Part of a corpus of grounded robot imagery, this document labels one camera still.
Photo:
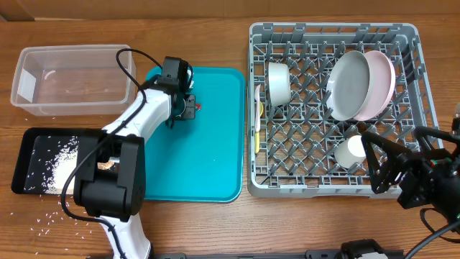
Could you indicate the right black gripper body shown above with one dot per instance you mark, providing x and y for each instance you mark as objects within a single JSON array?
[{"x": 415, "y": 192}]

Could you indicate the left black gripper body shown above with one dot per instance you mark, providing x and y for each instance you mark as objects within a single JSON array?
[{"x": 187, "y": 106}]

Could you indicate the pink round plate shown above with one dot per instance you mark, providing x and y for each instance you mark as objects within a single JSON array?
[{"x": 383, "y": 84}]

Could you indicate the grey round plate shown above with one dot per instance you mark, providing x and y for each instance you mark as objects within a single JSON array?
[{"x": 348, "y": 85}]

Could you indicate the yellow plastic spoon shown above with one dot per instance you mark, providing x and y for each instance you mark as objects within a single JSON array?
[{"x": 257, "y": 135}]

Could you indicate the grey bowl with rice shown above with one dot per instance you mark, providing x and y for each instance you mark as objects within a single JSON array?
[{"x": 279, "y": 84}]

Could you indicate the brown food scrap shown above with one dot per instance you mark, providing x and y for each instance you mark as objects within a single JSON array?
[{"x": 105, "y": 166}]

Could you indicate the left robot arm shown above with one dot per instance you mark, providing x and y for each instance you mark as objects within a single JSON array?
[{"x": 110, "y": 177}]

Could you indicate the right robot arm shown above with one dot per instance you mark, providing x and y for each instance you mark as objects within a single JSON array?
[{"x": 377, "y": 148}]

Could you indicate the grey dishwasher rack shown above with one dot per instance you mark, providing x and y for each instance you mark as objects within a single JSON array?
[{"x": 298, "y": 139}]

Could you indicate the teal serving tray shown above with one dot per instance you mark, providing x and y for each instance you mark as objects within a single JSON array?
[{"x": 201, "y": 160}]

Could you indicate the clear plastic bin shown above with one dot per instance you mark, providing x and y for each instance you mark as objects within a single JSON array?
[{"x": 73, "y": 80}]

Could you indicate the white rice pile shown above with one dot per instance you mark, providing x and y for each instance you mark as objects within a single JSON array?
[{"x": 52, "y": 161}]

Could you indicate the black plastic tray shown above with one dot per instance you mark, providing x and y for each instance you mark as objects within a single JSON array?
[{"x": 25, "y": 151}]

